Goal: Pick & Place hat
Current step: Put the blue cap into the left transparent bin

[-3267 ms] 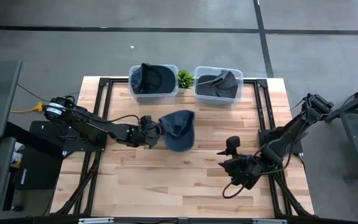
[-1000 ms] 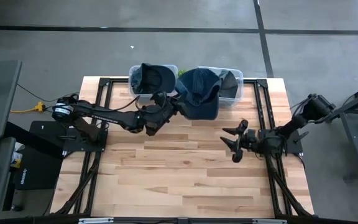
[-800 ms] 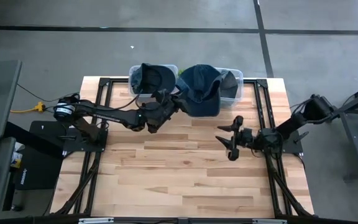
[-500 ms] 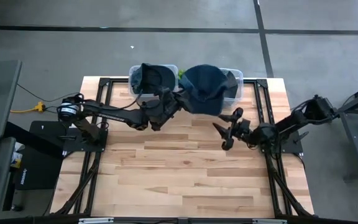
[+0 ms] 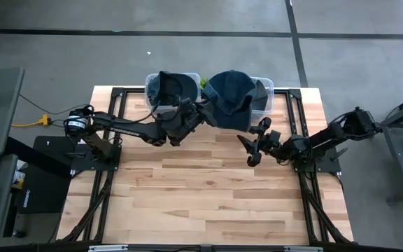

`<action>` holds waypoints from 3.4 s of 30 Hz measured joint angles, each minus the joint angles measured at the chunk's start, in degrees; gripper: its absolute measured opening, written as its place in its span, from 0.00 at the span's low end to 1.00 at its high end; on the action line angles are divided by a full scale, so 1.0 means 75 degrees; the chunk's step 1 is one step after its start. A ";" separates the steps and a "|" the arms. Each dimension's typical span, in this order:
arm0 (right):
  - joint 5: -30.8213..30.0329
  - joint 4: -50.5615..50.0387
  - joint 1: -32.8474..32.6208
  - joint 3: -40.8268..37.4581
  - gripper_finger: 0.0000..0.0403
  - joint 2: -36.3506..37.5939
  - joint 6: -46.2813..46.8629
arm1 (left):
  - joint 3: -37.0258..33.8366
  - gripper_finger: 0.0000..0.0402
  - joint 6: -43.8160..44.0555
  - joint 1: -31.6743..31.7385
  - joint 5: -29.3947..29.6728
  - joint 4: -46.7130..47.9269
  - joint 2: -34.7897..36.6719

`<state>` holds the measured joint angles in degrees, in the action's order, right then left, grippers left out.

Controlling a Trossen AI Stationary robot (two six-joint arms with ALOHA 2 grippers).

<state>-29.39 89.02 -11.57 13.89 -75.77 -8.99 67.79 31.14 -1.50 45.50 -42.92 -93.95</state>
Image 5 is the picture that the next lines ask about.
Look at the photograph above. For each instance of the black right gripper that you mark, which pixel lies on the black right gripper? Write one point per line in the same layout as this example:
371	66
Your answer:
269	143

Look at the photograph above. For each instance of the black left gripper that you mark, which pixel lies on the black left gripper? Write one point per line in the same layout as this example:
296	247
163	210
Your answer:
191	117

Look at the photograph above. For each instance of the grey baseball cap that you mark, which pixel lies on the grey baseball cap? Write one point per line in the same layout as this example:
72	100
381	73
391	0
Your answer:
261	96

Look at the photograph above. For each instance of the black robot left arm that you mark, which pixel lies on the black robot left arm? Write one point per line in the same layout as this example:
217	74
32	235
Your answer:
124	127

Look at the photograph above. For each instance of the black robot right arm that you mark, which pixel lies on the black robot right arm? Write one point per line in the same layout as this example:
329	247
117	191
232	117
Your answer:
327	136

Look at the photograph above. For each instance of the green plant in white pot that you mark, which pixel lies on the green plant in white pot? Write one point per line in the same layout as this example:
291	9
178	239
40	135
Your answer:
204	83

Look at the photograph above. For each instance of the clear plastic storage bin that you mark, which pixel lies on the clear plastic storage bin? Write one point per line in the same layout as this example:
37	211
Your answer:
148	77
270	101

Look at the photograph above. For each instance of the black metal stand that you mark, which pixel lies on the black metal stand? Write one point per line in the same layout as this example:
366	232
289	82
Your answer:
397	161

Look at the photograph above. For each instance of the black Trossen box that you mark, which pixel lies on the black Trossen box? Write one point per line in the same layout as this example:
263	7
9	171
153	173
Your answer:
44	192

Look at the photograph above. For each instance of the small white yellow box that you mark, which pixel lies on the small white yellow box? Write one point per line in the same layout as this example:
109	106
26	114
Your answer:
19	175

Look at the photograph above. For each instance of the black aluminium table frame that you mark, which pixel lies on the black aluminium table frame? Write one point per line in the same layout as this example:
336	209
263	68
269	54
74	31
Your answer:
117	91

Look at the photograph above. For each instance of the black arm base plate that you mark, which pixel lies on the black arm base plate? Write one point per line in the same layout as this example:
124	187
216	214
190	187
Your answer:
93	165
327	169

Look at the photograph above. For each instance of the silver metal bracket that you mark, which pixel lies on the silver metal bracket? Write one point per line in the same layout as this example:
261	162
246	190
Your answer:
303	249
107	248

